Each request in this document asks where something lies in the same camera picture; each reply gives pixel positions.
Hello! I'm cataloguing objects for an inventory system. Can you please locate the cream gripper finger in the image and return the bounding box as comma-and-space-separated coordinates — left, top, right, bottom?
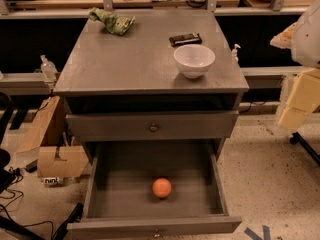
278, 68, 320, 130

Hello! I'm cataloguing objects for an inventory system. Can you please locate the orange fruit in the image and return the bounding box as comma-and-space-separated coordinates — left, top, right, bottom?
152, 178, 172, 199

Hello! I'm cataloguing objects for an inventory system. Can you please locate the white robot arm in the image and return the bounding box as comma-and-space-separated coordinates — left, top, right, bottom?
270, 0, 320, 130

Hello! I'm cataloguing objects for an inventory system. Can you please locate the closed gray drawer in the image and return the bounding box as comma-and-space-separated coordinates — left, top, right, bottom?
66, 111, 238, 142

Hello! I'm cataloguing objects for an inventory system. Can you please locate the open gray drawer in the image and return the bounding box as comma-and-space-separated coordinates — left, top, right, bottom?
68, 140, 242, 240

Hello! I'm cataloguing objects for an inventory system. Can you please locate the black caster leg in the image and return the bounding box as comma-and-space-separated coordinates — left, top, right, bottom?
289, 132, 320, 166

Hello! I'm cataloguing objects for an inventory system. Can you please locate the small white pump bottle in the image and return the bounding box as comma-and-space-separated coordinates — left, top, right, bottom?
231, 44, 241, 62

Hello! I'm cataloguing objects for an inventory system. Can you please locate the white ceramic bowl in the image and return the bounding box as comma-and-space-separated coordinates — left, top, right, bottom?
174, 44, 215, 79

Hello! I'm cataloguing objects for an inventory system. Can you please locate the dark snack bar wrapper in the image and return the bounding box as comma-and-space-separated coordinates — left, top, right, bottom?
169, 33, 202, 47

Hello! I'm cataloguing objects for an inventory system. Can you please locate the gray wooden cabinet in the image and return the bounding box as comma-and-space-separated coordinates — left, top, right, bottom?
54, 9, 248, 154

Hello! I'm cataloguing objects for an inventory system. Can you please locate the green crumpled chip bag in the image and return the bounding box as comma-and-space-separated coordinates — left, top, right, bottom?
89, 7, 135, 36

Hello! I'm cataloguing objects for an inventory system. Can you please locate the brown cardboard box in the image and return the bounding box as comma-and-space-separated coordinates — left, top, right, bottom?
17, 96, 88, 178

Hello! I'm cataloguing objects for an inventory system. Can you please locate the black stand base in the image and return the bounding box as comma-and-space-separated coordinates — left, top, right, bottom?
0, 203, 84, 240

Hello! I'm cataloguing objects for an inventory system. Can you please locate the clear sanitizer bottle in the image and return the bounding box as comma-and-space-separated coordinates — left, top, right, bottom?
40, 55, 58, 81

